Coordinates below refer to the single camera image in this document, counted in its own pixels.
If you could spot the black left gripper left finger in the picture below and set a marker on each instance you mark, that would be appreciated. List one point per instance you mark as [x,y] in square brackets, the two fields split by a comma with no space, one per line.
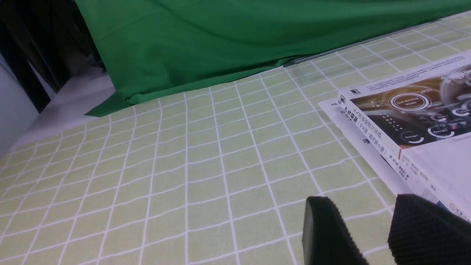
[326,239]

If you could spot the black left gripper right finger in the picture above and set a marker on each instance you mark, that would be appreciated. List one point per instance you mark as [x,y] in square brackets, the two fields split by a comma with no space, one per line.
[423,233]

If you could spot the white bottom book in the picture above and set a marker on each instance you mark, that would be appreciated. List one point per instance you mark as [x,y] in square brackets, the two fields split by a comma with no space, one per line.
[380,163]

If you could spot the self-driving textbook top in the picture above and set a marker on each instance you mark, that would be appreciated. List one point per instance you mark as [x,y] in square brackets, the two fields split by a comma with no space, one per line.
[420,122]

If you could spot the green checkered tablecloth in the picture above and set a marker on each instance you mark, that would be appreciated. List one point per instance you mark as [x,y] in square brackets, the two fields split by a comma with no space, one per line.
[216,176]

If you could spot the green backdrop cloth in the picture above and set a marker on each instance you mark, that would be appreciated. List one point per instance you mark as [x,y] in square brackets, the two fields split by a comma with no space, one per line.
[155,48]

